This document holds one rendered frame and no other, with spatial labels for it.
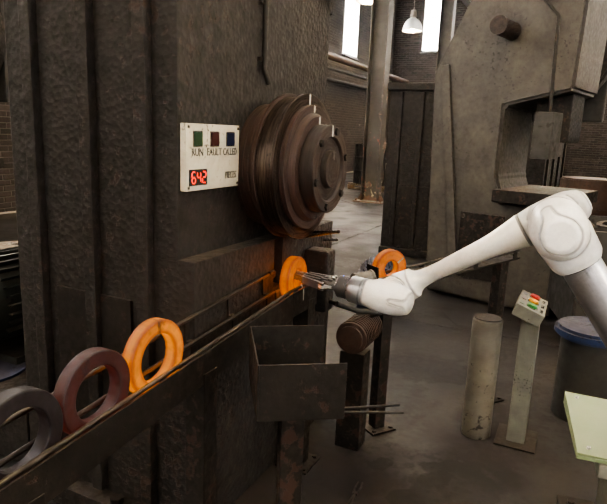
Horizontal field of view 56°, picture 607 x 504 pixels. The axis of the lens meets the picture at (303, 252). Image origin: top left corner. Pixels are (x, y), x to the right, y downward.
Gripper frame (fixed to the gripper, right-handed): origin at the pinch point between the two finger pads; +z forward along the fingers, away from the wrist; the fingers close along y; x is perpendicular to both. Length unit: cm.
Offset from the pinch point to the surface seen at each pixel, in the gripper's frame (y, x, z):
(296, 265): -1.4, 3.7, -0.8
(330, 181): -1.8, 33.8, -9.5
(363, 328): 24.7, -21.9, -19.4
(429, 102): 412, 78, 68
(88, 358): -93, 2, -1
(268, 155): -22.2, 40.8, 2.7
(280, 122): -19, 51, 2
